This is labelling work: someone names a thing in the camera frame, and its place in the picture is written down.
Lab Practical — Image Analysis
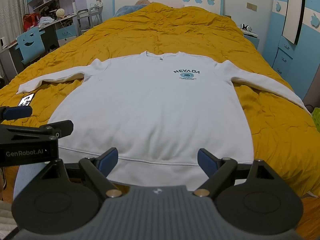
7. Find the blue and white wardrobe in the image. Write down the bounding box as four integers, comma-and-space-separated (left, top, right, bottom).
269, 0, 320, 100

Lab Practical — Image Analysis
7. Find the green box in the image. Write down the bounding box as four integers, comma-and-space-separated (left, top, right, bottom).
311, 107, 320, 133

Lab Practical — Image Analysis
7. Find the blue and white nightstand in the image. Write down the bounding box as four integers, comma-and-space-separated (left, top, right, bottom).
241, 30, 260, 49

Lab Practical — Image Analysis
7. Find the grey trolley rack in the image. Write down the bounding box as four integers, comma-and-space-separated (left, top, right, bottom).
76, 6, 103, 35

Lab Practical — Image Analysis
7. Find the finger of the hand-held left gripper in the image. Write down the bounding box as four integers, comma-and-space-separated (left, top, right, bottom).
0, 106, 33, 121
0, 120, 74, 144

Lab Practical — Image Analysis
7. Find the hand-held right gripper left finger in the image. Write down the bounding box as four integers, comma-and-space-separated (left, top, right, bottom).
41, 147, 123, 199

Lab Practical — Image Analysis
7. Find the mustard yellow quilted blanket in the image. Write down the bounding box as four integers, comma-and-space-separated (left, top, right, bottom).
0, 2, 320, 198

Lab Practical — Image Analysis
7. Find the black framed mirror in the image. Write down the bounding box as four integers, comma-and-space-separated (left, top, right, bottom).
282, 0, 307, 45

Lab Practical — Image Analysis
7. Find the white and blue desk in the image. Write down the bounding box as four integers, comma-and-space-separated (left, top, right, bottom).
0, 14, 78, 80

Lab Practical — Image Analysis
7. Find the white patterned curtain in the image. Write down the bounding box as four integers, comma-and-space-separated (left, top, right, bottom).
0, 0, 33, 45

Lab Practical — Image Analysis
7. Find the smartphone with lit screen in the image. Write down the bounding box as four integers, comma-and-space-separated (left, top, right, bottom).
18, 93, 35, 107

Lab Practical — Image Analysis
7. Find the blue desk drawer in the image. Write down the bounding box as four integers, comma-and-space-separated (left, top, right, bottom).
55, 26, 75, 47

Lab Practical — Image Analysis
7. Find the light blue denim cloth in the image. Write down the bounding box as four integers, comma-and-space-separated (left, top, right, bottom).
14, 164, 52, 202

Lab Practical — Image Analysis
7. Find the white printed sweatshirt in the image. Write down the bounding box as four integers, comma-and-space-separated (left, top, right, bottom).
16, 51, 309, 192

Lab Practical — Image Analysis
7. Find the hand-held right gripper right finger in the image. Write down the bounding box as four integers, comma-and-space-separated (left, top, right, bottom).
194, 149, 275, 198

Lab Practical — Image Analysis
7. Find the blue face-cutout chair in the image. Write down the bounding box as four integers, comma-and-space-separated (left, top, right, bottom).
15, 27, 46, 65

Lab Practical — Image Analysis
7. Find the blue pillow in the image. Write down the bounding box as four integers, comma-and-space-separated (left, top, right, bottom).
115, 4, 150, 16

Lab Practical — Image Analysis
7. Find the red bag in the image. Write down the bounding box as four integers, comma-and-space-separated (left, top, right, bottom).
23, 12, 42, 30

